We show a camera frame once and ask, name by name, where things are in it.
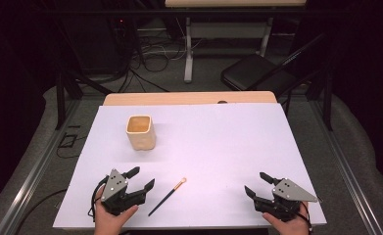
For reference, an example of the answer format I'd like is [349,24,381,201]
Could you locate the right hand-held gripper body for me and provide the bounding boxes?
[253,177,318,223]

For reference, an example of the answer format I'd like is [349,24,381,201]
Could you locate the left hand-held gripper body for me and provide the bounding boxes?
[100,167,147,217]

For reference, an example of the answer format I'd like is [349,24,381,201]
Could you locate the beige square cup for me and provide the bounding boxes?
[124,115,157,152]

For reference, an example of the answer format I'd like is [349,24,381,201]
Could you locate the person's right hand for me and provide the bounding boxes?
[262,201,312,235]

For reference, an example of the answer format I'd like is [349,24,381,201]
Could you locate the person's left hand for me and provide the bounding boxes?
[93,187,140,235]

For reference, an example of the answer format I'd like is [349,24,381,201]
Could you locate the white board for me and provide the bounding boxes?
[52,103,328,230]

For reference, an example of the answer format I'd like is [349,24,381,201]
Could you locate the wooden table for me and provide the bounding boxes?
[102,90,278,107]

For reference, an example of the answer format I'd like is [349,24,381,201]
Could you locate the black metal stand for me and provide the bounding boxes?
[306,63,334,132]
[55,69,114,131]

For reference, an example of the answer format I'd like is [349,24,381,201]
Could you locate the black folding chair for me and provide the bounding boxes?
[220,32,328,100]

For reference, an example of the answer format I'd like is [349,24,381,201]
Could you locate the black computer cabinet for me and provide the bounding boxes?
[61,15,129,75]

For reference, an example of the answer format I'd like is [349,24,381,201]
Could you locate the desk with white legs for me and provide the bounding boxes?
[164,0,308,84]

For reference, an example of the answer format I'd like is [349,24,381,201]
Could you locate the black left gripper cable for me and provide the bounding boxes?
[86,175,111,223]

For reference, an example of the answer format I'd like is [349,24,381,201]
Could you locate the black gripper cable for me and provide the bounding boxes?
[86,175,111,223]
[295,202,313,235]

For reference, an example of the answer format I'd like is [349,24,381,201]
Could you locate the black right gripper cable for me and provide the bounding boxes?
[295,202,313,235]

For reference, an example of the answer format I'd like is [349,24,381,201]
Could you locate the aluminium floor rail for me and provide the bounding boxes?
[309,97,378,235]
[0,97,81,235]

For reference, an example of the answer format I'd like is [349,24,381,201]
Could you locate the small black floor cable loop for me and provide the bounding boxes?
[55,124,89,160]

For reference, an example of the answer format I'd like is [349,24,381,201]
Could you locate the long black floor cable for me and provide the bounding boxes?
[14,188,69,235]

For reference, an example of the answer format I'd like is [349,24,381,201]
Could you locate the tangle of floor cables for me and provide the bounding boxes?
[114,27,195,94]

